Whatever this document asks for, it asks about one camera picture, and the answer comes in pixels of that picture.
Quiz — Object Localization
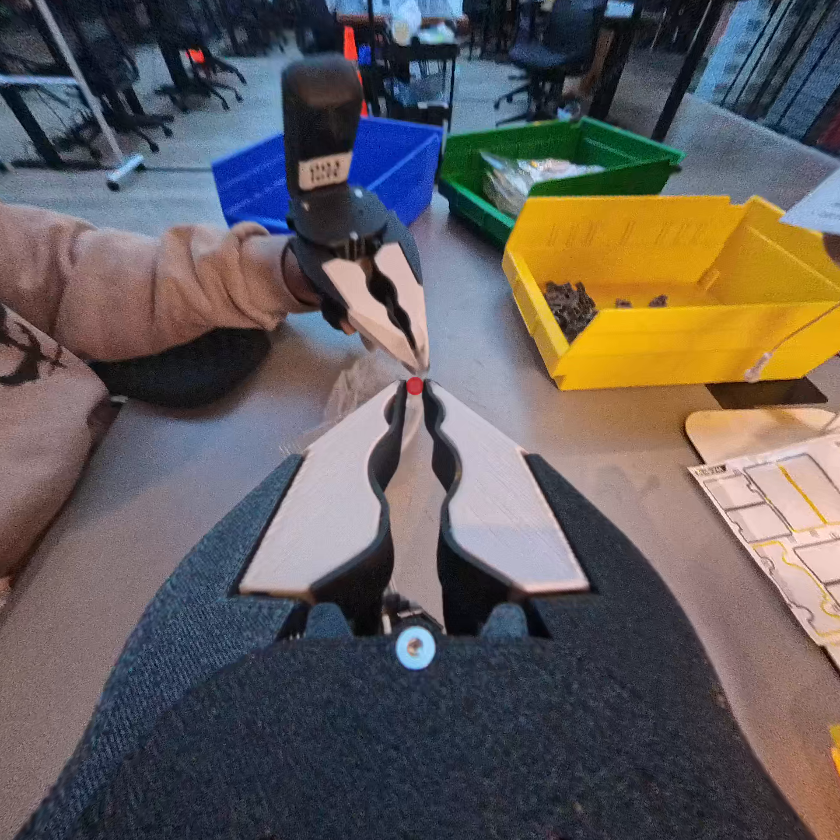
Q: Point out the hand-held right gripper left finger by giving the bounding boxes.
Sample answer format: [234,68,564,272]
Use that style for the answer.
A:
[239,381,410,628]

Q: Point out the white sticker sheet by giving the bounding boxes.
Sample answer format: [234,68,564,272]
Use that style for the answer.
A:
[689,431,840,651]

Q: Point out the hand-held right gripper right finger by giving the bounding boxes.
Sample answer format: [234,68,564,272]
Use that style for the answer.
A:
[420,385,592,631]

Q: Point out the clear plastic bag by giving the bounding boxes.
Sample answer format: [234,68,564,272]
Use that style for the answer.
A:
[315,348,399,427]

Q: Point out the green bin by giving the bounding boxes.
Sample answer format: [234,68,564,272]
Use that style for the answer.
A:
[437,116,686,250]

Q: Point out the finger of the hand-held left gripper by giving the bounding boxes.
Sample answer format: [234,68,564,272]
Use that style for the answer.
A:
[378,245,433,372]
[322,256,430,375]

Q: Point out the clear bag of parts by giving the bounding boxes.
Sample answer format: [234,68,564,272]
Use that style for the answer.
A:
[479,149,607,217]

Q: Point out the yellow bin with grey parts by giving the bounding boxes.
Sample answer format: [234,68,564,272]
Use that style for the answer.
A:
[503,195,840,392]

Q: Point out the person's left forearm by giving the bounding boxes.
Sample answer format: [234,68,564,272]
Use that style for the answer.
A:
[0,204,309,362]

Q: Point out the orange traffic cone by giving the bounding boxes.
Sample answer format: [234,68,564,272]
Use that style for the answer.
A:
[344,24,371,119]

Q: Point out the instruction booklet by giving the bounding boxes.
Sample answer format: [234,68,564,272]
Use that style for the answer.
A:
[781,168,840,237]

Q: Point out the black office chair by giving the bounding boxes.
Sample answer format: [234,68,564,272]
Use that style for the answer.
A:
[53,0,172,152]
[497,0,618,126]
[145,0,250,112]

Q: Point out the blue bin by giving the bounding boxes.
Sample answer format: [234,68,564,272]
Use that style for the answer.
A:
[213,116,445,235]

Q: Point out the black wire cart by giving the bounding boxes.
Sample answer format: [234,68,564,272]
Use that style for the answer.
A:
[374,14,463,132]

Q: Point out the pile of grey connector parts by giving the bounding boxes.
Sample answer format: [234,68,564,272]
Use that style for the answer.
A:
[545,280,670,345]

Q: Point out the person's beige sweatshirt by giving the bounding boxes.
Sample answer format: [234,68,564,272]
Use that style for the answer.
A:
[0,302,119,578]

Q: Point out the white cord with plug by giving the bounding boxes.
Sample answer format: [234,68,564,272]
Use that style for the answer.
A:
[746,309,840,384]

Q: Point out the person's left hand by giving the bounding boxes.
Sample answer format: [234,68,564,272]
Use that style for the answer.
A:
[279,239,326,320]

